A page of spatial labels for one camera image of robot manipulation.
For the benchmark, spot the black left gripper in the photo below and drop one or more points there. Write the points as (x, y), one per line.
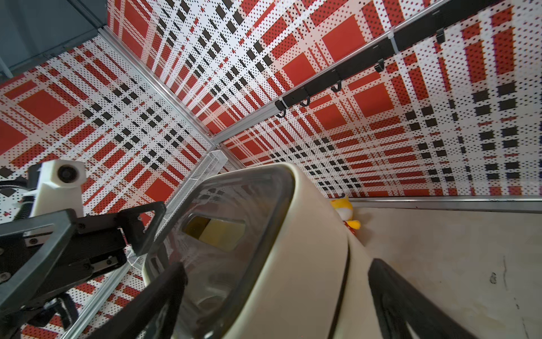
(37, 272)

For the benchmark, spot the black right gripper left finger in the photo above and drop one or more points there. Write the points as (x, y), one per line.
(154, 311)

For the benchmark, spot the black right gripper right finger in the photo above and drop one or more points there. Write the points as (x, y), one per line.
(402, 310)

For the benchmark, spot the cream box dark lid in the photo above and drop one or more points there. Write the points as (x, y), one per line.
(355, 315)
(264, 253)

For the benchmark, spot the black hook rail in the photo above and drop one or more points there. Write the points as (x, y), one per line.
(431, 22)

